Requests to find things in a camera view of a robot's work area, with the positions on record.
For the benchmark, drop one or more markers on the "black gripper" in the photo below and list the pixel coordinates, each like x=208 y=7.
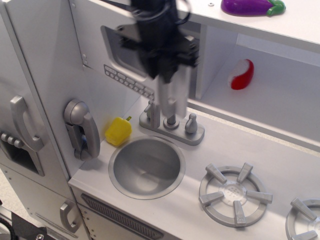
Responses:
x=159 y=38

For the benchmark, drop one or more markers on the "white toy microwave door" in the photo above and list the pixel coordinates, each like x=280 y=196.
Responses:
x=95 y=23

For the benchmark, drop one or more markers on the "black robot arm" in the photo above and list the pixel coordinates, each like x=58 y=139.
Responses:
x=154 y=9

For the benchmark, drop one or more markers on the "grey toy faucet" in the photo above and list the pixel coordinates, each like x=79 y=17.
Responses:
x=187 y=131

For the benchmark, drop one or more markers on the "yellow toy bell pepper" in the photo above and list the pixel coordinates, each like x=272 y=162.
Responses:
x=119 y=130

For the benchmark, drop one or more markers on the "red white toy radish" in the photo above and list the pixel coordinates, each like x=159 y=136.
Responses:
x=241 y=75

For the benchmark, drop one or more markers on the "grey toy telephone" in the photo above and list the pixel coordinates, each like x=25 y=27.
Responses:
x=82 y=130

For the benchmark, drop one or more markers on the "purple toy eggplant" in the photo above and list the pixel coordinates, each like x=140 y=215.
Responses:
x=253 y=8

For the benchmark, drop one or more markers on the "round metal sink bowl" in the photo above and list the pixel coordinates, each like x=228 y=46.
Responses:
x=147 y=167

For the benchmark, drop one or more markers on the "grey stove burner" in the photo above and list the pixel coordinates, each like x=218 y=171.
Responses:
x=233 y=196
x=303 y=220

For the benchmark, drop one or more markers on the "grey oven vent panel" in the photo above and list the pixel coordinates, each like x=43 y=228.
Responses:
x=123 y=219

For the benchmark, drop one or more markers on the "grey ice dispenser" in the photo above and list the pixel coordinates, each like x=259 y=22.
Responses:
x=17 y=151

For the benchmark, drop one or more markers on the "grey fridge door handle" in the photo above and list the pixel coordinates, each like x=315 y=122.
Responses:
x=18 y=107

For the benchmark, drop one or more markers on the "grey lower fridge handle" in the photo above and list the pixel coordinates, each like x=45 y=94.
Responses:
x=69 y=220

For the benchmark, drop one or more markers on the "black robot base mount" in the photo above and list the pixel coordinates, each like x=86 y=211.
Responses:
x=13 y=227

